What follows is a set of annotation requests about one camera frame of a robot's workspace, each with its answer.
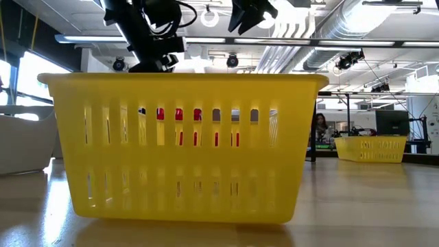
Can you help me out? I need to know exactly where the bright window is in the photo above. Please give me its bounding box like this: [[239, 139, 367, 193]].
[[0, 51, 71, 107]]

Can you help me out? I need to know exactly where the black computer monitor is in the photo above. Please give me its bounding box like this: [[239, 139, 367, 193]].
[[375, 109, 411, 137]]

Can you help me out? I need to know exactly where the black table frame rail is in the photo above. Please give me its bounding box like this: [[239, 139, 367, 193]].
[[305, 150, 439, 165]]

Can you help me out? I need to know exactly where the silver ceiling air duct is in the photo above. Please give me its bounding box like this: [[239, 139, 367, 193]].
[[303, 0, 399, 71]]

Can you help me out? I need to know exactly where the yellow plastic slotted basket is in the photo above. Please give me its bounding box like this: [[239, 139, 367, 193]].
[[36, 72, 330, 226], [334, 135, 408, 164]]

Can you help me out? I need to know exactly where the person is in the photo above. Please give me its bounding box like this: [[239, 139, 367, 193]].
[[314, 113, 332, 143]]

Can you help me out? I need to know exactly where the white hanging ring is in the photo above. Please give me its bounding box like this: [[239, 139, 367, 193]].
[[200, 8, 220, 29]]

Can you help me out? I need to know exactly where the black ceiling spotlight cluster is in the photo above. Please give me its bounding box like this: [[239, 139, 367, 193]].
[[335, 49, 366, 71], [371, 82, 391, 93]]

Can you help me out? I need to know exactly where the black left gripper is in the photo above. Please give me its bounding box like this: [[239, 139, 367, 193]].
[[127, 35, 188, 73]]

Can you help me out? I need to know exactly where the black overhead frame beam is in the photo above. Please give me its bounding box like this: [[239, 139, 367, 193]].
[[54, 33, 439, 49]]

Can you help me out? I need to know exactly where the white ceiling pipe bundle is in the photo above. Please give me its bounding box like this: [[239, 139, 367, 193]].
[[255, 12, 316, 75]]

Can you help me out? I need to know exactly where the black machine frame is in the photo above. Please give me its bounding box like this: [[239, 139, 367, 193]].
[[406, 115, 433, 154]]

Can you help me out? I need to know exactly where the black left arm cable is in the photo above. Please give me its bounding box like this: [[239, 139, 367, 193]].
[[145, 0, 199, 35]]

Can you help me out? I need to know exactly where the white plastic storage bin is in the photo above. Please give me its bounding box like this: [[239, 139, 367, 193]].
[[0, 104, 58, 176]]

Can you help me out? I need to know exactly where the white LED light bar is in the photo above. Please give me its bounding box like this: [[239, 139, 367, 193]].
[[54, 34, 226, 45], [234, 37, 311, 45], [318, 40, 396, 47], [402, 40, 439, 48]]

